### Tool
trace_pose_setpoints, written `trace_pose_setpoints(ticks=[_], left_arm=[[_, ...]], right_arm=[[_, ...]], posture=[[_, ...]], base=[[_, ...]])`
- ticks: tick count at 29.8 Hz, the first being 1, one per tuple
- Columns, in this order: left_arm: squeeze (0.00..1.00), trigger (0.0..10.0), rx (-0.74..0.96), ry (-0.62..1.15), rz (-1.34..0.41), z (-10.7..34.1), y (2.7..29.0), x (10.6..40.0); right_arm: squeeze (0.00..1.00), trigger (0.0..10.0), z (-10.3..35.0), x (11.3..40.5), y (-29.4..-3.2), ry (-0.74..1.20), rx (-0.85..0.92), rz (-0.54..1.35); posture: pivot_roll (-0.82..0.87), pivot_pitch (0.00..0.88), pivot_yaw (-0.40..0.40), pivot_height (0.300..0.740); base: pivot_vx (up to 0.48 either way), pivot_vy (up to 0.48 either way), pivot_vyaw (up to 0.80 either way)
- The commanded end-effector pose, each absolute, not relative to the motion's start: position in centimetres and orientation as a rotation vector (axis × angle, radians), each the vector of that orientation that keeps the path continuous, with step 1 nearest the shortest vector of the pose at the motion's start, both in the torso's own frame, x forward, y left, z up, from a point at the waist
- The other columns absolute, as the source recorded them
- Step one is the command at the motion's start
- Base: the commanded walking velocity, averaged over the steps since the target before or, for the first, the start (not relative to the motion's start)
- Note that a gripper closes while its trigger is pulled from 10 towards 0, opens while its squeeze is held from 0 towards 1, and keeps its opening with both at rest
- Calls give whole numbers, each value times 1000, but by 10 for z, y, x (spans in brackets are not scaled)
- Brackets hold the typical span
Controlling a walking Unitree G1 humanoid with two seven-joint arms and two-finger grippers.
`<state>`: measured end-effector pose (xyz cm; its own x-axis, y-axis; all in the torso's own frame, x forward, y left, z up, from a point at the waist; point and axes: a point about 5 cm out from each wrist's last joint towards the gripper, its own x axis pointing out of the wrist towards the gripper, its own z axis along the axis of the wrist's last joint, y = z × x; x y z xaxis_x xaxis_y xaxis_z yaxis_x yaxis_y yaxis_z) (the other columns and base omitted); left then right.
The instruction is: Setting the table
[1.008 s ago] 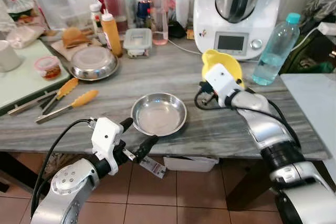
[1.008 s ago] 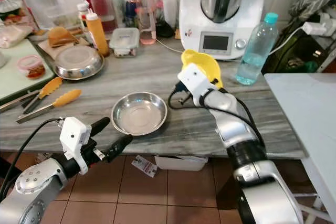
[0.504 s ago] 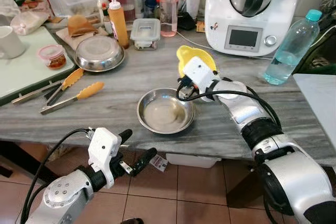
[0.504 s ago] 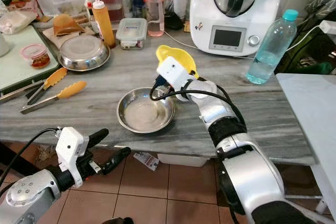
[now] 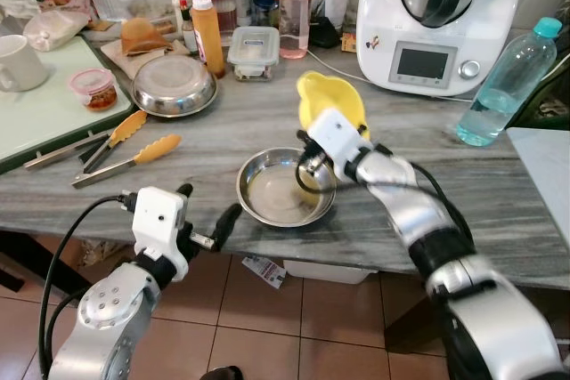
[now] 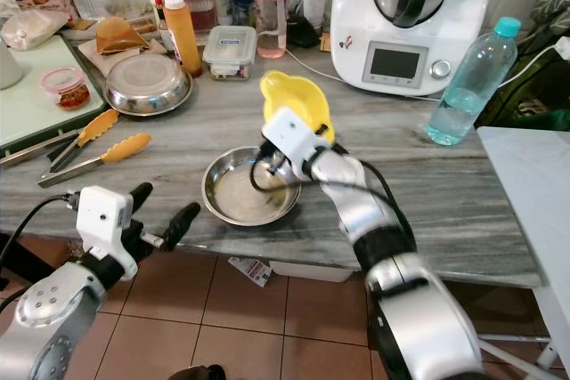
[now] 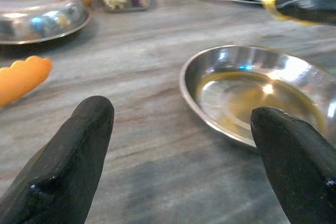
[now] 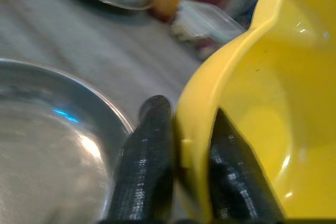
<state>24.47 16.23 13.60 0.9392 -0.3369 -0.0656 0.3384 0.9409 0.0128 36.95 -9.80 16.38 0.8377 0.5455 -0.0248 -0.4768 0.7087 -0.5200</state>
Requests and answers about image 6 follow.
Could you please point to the clear bag white contents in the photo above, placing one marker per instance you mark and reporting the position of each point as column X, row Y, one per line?
column 36, row 31

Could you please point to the small sauce bottle white cap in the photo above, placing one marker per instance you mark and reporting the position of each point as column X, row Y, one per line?
column 158, row 6

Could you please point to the white mug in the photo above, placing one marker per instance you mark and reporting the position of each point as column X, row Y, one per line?
column 9, row 67

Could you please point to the small steel bowl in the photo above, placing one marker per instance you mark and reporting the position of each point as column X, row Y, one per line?
column 236, row 198

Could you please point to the pale green tray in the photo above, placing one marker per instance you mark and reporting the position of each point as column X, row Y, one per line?
column 44, row 122

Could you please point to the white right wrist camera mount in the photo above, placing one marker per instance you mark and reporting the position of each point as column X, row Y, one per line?
column 294, row 131

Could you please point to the small container pink lid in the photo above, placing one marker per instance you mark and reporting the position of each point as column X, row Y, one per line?
column 67, row 93

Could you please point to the orange squeeze bottle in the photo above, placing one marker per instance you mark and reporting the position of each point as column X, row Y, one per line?
column 185, row 42

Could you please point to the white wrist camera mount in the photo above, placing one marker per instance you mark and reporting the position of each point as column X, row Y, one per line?
column 294, row 131
column 98, row 220

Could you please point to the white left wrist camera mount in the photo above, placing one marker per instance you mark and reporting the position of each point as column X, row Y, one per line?
column 98, row 220

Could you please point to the white side table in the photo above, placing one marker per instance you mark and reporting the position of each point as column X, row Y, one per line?
column 530, row 193

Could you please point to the clear bottle pink cap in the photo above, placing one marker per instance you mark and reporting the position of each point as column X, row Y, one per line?
column 272, row 15

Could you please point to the white paper label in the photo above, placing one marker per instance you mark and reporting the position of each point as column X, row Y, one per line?
column 251, row 271

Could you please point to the large steel bowl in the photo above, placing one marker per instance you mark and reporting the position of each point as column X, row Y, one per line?
column 147, row 86

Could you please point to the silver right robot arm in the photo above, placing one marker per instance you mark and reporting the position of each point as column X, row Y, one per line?
column 427, row 327

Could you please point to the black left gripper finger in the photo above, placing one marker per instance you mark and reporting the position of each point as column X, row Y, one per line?
column 183, row 224
column 141, row 198

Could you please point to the white box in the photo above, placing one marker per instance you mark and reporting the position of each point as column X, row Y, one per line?
column 307, row 270

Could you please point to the black robot foot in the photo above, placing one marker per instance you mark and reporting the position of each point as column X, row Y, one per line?
column 198, row 373

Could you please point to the steel tongs orange tips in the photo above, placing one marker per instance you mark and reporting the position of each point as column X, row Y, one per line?
column 129, row 146
column 100, row 124

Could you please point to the glass container grey lid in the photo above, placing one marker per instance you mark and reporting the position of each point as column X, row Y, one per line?
column 229, row 51

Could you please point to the white kitchen machine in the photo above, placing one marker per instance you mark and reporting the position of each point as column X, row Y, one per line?
column 356, row 6

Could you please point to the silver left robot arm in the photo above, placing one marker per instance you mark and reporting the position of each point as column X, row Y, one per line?
column 53, row 318

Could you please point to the beige paper sheet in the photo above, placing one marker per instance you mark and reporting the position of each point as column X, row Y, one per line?
column 93, row 55

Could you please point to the clear water bottle teal cap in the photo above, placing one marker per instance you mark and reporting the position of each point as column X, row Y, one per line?
column 468, row 86

